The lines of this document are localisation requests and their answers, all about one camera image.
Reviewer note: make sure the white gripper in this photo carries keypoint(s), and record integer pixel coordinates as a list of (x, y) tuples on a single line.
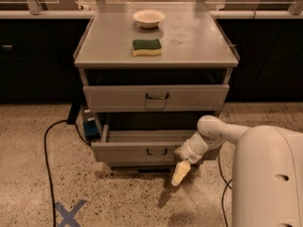
[(189, 154)]

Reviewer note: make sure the grey drawer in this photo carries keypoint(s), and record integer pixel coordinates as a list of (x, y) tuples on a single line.
[(128, 148), (132, 98)]

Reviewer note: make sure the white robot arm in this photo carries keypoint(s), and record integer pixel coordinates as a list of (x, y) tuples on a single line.
[(267, 175)]

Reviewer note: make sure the grey metal drawer cabinet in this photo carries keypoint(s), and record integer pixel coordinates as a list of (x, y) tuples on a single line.
[(194, 52)]

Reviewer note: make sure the blue power box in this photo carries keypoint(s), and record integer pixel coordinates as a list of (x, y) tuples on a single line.
[(89, 124)]

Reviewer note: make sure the blue tape cross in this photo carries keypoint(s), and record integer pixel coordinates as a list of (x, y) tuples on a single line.
[(68, 217)]

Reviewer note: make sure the green and yellow sponge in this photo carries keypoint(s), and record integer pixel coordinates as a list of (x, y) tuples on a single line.
[(147, 47)]

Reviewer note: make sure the white ceramic bowl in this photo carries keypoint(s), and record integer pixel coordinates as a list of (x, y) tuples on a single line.
[(149, 18)]

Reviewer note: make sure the black middle drawer handle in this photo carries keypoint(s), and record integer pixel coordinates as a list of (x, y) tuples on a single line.
[(156, 153)]

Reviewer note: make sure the black drawer handle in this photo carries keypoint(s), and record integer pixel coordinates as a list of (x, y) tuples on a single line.
[(166, 96), (156, 153)]

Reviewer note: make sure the black upper drawer handle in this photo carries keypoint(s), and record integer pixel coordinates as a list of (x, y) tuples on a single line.
[(166, 96)]

